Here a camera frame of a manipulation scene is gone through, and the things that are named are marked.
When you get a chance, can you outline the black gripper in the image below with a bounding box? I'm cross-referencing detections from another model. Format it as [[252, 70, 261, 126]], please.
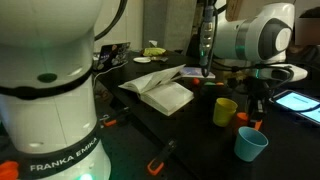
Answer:
[[246, 78, 269, 121]]

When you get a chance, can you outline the orange plastic cup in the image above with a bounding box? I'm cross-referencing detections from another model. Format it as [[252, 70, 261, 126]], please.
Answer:
[[232, 112, 262, 134]]

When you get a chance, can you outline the yellow plastic cup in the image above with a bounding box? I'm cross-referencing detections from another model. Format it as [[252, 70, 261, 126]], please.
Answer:
[[213, 98, 238, 127]]

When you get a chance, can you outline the blue plastic cup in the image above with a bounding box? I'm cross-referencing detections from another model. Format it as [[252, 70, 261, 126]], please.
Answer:
[[234, 126, 269, 162]]

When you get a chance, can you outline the white franka robot arm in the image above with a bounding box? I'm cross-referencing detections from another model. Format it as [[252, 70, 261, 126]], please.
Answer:
[[0, 0, 295, 180]]

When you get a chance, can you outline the black fruit bowl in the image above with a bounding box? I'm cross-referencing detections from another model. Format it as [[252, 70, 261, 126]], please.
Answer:
[[200, 85, 232, 99]]

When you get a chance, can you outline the smartphone with lit screen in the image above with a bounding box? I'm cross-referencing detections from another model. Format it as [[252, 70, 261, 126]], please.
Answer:
[[269, 90, 320, 126]]

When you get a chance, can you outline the small orange ball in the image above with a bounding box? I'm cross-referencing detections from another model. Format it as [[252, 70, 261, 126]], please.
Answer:
[[192, 78, 200, 86]]

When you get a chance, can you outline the person in dark clothes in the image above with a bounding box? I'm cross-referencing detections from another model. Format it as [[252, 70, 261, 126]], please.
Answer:
[[286, 7, 320, 89]]

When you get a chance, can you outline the UIST purple book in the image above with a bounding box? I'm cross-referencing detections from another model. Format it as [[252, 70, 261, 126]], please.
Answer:
[[180, 67, 203, 78]]

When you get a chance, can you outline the open white book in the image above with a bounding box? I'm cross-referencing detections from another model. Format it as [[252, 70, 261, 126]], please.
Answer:
[[119, 65, 194, 116]]

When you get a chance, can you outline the black orange clamp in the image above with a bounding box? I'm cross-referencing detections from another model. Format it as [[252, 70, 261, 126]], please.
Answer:
[[99, 107, 130, 127], [147, 139, 177, 176]]

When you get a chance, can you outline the yellow green cloth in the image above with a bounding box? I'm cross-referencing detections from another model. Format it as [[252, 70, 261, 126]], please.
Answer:
[[142, 47, 166, 56]]

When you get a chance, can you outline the white plate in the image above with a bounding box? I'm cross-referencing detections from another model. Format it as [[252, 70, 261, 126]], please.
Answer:
[[133, 57, 151, 64]]

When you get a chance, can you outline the laptop with stickers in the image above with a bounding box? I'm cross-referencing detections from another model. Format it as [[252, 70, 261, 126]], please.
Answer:
[[94, 42, 130, 72]]

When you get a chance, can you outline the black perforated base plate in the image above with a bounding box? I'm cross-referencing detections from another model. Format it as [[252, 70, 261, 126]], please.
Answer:
[[93, 96, 201, 180]]

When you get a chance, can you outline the white cable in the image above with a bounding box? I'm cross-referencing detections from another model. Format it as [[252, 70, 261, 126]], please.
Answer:
[[92, 59, 129, 84]]

